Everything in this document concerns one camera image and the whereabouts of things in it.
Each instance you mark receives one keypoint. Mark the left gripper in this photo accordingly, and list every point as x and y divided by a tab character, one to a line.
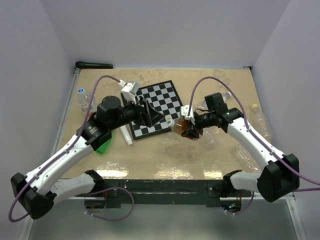
146	115

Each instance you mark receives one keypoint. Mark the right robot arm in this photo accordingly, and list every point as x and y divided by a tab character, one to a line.
276	179

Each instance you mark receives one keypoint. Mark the black white chessboard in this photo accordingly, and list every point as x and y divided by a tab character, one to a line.
164	98

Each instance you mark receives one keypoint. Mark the clear empty bottle centre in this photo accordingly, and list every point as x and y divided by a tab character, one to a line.
208	139

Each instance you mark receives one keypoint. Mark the green plastic bottle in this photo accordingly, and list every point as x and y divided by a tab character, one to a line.
104	148

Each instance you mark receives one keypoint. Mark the pepsi label bottle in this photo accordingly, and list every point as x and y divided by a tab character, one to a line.
203	105

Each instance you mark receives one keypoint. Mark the blue cap tea bottle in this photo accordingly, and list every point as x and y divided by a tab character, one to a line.
83	100

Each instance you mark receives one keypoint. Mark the yellow cap clear bottle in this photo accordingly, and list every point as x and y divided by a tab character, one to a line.
260	123

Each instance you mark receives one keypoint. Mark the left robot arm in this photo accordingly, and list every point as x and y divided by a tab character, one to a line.
40	189

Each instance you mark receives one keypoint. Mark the black base frame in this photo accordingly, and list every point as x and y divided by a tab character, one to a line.
165	192

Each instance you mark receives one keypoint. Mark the white tube bottle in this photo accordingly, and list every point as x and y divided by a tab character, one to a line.
126	135

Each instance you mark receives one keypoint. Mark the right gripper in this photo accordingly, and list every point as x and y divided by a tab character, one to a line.
193	133

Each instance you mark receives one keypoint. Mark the clear crushed bottle right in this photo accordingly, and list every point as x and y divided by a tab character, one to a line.
245	159

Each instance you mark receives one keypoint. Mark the amber drink bottle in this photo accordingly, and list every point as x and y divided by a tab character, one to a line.
180	126

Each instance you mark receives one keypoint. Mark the black handle tool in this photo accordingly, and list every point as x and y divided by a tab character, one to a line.
92	65

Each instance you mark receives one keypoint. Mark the white bottle cap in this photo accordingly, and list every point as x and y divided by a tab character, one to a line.
170	123

